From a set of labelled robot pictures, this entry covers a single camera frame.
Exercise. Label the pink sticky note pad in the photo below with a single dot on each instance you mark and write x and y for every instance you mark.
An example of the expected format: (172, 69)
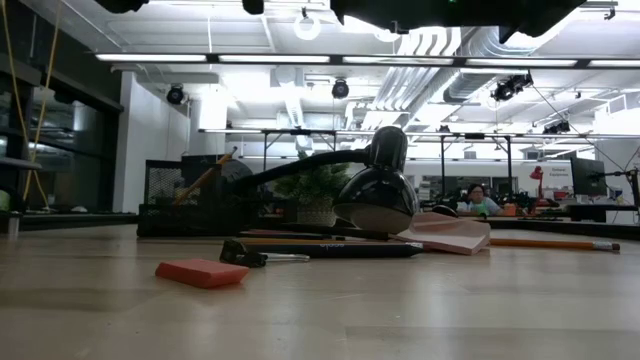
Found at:
(450, 235)

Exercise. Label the black binder clip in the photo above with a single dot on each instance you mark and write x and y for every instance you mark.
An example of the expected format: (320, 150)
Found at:
(237, 255)

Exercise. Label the black pen white lettering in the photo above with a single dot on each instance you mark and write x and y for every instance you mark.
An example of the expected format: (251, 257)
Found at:
(325, 250)

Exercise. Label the red eraser block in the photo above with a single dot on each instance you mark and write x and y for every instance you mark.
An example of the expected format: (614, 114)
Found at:
(200, 272)

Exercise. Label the black mesh desk organizer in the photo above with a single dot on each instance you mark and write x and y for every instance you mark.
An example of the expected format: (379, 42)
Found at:
(160, 220)

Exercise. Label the black ceiling spotlight cluster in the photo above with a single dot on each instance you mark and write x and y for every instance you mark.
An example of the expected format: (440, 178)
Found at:
(510, 87)

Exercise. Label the red desk lamp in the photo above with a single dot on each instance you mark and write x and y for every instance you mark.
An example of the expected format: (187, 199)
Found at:
(536, 173)

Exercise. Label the green potted artificial plant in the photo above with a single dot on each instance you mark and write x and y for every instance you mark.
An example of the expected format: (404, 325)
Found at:
(312, 187)

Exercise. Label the person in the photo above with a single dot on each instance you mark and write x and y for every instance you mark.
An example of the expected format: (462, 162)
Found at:
(479, 202)

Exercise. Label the black gooseneck desk lamp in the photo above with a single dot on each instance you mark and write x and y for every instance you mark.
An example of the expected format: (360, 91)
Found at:
(380, 195)

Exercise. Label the black computer monitor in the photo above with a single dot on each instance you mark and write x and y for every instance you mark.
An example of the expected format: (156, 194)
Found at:
(587, 177)

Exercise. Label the black side desk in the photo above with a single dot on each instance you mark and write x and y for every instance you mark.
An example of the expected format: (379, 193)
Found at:
(75, 220)

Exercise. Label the black background desk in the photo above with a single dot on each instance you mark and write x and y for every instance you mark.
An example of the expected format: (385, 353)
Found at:
(600, 210)

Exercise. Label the silver ventilation duct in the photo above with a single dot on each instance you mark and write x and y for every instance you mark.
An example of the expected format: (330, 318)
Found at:
(470, 85)

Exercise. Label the black background frame rig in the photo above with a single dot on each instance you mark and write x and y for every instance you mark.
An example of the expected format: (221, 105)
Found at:
(475, 136)
(300, 132)

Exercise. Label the white wall sign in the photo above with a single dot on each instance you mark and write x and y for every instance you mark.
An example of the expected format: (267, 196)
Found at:
(559, 171)

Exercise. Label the black aluminium table frame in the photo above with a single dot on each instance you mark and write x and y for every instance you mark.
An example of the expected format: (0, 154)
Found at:
(575, 229)

